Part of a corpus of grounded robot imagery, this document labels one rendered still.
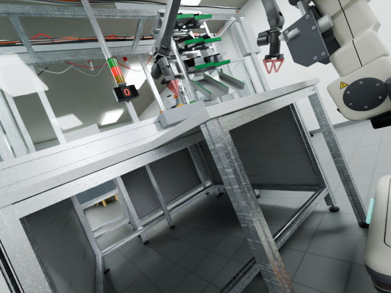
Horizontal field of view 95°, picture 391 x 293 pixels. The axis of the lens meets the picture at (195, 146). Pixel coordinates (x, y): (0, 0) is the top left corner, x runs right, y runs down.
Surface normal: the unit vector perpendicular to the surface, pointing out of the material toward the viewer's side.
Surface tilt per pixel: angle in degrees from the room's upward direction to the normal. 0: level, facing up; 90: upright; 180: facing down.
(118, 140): 90
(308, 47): 90
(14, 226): 90
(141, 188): 90
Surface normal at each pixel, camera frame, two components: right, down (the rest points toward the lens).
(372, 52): -0.72, 0.32
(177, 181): 0.47, -0.18
